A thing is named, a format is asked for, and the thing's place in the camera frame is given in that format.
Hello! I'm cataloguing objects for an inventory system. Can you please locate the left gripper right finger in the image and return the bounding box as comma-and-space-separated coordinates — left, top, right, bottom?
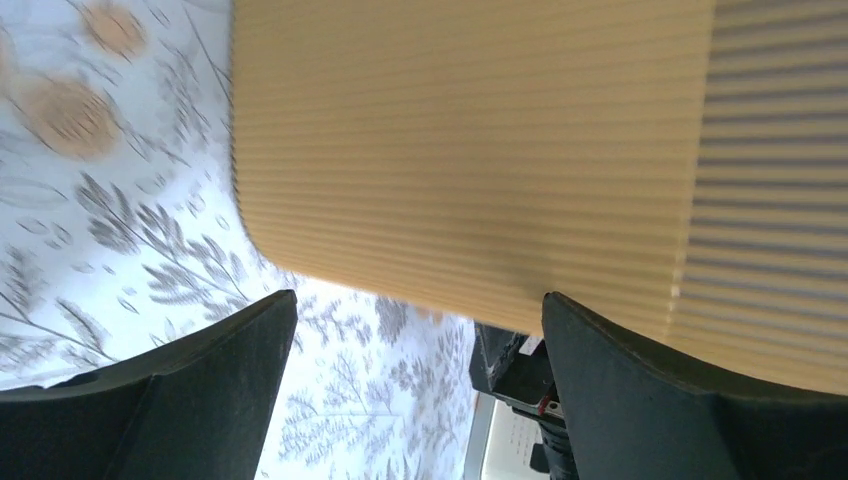
542, 292, 847, 479

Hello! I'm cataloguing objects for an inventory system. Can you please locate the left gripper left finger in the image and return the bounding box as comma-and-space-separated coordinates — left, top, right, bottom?
1, 290, 298, 479

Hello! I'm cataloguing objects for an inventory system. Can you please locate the yellow plastic waste basket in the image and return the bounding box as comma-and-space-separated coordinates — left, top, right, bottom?
231, 0, 847, 394

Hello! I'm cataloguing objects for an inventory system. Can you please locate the cream large container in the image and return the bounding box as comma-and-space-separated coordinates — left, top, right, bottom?
481, 400, 549, 480

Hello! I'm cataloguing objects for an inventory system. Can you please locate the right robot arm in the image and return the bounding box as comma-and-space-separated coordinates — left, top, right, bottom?
465, 323, 579, 479

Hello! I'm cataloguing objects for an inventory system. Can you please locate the floral patterned table mat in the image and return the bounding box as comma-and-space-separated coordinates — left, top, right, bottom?
1, 1, 476, 479

